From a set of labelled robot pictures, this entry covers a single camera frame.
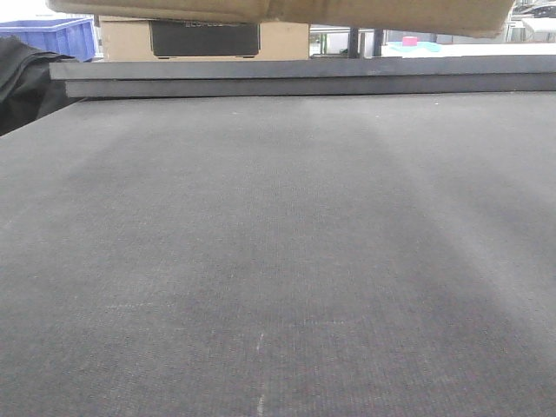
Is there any cardboard box black label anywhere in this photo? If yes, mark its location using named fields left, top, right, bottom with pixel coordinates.
left=99, top=17, right=309, bottom=62

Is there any white table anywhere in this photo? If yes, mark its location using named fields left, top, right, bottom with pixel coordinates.
left=391, top=43, right=555, bottom=57

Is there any black cloth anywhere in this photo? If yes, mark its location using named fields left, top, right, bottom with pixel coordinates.
left=1, top=36, right=76, bottom=135

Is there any worn brown cardboard box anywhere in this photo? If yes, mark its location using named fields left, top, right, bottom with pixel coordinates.
left=46, top=0, right=513, bottom=37

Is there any light blue tray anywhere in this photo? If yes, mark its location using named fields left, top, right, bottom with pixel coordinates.
left=387, top=42, right=441, bottom=54

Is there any pink cube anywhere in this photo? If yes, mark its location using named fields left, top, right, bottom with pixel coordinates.
left=401, top=36, right=419, bottom=48

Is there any blue plastic crate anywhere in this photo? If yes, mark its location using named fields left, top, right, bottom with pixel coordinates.
left=1, top=17, right=96, bottom=62

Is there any dark table edge rail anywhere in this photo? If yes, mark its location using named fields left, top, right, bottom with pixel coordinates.
left=50, top=55, right=555, bottom=99

